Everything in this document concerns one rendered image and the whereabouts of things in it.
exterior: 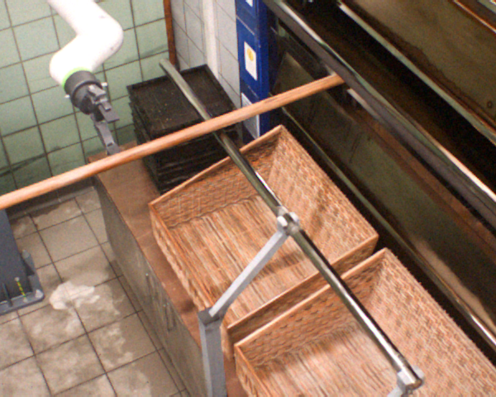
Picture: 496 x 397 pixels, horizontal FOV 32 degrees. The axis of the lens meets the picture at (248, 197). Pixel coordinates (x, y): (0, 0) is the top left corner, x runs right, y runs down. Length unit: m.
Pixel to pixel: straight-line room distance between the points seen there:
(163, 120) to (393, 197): 0.83
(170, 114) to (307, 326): 0.82
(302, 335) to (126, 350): 0.99
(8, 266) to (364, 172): 1.52
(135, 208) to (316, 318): 0.80
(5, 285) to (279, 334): 1.37
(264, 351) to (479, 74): 0.99
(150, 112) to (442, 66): 1.17
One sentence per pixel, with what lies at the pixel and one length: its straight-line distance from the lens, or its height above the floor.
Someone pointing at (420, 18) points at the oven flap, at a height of 1.54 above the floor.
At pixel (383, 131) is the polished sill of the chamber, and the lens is 2.21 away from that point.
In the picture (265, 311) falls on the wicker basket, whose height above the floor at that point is 0.73.
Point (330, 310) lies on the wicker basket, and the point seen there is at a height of 0.70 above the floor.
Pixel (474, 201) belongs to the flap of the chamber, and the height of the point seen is 1.41.
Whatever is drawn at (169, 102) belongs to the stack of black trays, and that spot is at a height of 0.87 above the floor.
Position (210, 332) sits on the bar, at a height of 0.91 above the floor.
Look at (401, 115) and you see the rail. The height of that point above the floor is 1.44.
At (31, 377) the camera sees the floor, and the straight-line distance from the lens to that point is 3.24.
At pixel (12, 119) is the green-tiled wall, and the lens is 3.52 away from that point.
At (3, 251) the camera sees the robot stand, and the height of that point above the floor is 0.28.
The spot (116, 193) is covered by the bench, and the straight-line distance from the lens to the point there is 2.94.
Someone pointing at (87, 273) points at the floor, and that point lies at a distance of 3.50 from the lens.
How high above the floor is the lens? 2.58
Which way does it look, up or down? 44 degrees down
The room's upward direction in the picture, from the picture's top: 3 degrees counter-clockwise
